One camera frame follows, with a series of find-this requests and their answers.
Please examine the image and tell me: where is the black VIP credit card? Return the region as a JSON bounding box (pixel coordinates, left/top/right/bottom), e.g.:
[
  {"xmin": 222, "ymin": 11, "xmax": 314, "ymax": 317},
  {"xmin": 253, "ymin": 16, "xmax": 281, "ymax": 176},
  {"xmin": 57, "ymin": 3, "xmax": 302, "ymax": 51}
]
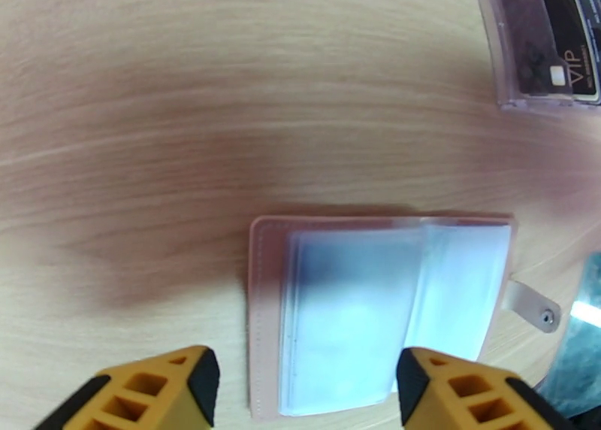
[{"xmin": 535, "ymin": 0, "xmax": 601, "ymax": 105}]

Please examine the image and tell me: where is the clear acrylic card stand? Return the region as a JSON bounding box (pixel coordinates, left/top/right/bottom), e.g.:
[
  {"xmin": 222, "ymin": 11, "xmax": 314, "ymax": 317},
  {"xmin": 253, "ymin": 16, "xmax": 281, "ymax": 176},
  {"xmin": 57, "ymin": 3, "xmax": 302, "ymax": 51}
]
[{"xmin": 469, "ymin": 0, "xmax": 601, "ymax": 117}]

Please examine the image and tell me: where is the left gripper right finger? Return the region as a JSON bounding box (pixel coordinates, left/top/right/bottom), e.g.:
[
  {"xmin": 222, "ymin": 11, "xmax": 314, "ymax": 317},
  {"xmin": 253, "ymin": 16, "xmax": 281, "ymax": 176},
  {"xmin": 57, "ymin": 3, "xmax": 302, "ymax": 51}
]
[{"xmin": 396, "ymin": 347, "xmax": 579, "ymax": 430}]

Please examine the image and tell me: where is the dark brown credit card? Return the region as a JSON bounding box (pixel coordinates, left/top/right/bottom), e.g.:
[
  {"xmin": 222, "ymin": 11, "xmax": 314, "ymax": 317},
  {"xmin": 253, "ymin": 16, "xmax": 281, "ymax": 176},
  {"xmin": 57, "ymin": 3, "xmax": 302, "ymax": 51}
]
[{"xmin": 488, "ymin": 0, "xmax": 576, "ymax": 98}]

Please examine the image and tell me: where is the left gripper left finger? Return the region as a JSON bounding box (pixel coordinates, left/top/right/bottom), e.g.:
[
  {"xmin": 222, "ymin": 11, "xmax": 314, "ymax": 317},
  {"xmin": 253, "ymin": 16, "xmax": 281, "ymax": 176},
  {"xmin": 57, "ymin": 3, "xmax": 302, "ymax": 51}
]
[{"xmin": 32, "ymin": 346, "xmax": 221, "ymax": 430}]

